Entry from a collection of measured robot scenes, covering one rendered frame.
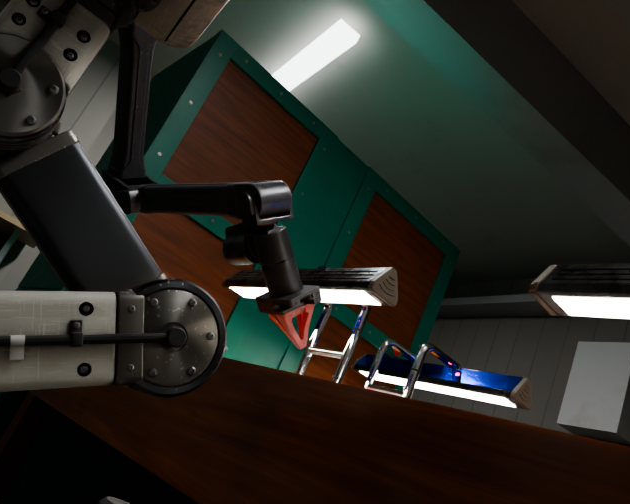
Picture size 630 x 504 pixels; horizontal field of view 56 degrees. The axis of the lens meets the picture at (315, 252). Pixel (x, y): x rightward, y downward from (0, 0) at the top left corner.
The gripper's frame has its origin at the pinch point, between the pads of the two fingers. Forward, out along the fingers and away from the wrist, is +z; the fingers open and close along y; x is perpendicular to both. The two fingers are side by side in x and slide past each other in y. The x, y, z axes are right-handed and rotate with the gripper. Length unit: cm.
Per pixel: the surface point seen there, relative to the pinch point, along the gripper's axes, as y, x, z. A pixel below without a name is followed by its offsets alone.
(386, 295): 7.2, -28.1, 2.5
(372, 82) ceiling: 148, -187, -53
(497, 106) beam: 64, -167, -25
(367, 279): 10.1, -26.6, -1.5
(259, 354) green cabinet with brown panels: 86, -39, 31
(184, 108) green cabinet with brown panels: 86, -39, -51
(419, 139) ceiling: 152, -218, -16
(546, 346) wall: 137, -278, 139
